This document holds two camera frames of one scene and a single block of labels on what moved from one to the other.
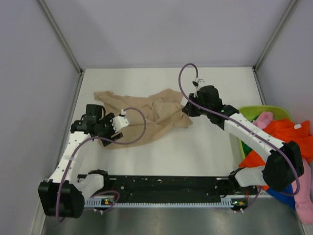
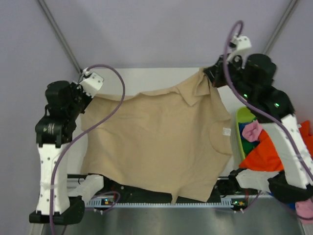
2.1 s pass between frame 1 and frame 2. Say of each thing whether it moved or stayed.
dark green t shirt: stayed
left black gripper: moved
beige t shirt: moved
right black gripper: moved
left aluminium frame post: stayed
